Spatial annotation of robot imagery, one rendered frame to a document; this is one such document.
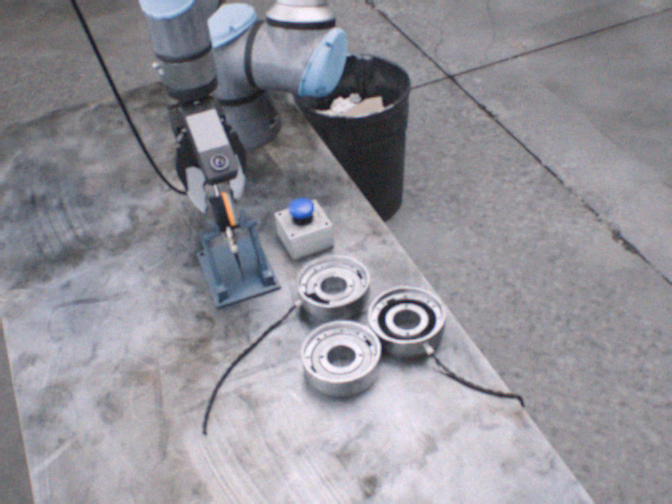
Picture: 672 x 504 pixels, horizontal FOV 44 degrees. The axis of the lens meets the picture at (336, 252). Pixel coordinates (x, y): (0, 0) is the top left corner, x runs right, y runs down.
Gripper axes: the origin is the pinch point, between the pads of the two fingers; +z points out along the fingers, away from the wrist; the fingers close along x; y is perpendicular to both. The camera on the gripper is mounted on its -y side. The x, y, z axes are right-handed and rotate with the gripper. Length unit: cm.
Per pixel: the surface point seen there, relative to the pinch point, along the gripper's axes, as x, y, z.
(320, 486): 1.1, -42.7, 11.8
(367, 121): -54, 80, 51
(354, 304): -12.8, -19.5, 8.6
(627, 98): -162, 107, 92
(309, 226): -12.3, -2.4, 7.4
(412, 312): -19.9, -23.5, 9.5
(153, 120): 3.4, 45.4, 12.0
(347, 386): -6.7, -32.3, 8.8
